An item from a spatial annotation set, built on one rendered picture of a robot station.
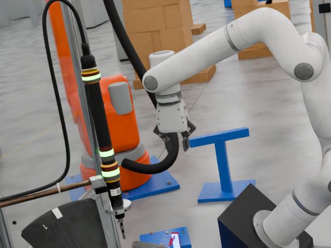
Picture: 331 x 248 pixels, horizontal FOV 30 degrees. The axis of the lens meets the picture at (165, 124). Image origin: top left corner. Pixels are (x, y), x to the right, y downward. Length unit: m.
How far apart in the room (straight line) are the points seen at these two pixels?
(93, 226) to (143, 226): 3.20
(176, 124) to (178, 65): 0.23
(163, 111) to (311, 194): 0.54
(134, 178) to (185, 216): 0.80
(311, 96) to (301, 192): 0.35
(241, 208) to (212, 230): 2.46
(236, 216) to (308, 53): 0.67
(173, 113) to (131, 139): 3.50
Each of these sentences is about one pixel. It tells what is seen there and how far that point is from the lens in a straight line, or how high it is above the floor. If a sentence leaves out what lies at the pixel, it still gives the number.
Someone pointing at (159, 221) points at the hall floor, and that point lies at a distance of 4.90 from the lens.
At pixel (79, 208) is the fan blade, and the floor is 1.41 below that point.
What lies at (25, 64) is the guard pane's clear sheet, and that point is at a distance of 2.57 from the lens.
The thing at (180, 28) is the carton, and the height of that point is 0.85.
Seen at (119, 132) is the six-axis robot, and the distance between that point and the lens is 5.41.
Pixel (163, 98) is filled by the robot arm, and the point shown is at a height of 1.61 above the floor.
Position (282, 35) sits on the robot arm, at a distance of 1.77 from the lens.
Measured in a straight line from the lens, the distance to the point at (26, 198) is 1.53.
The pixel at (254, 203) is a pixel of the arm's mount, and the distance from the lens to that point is 2.24.
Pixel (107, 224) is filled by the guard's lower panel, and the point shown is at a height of 0.78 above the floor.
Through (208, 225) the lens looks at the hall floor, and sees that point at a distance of 4.71.
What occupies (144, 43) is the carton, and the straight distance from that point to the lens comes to 9.56.
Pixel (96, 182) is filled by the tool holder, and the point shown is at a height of 1.53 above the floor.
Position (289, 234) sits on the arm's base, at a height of 1.08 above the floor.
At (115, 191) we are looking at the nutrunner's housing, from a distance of 1.55.
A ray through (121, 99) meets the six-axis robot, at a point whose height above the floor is 0.87.
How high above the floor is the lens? 2.06
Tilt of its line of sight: 16 degrees down
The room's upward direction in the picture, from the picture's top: 10 degrees counter-clockwise
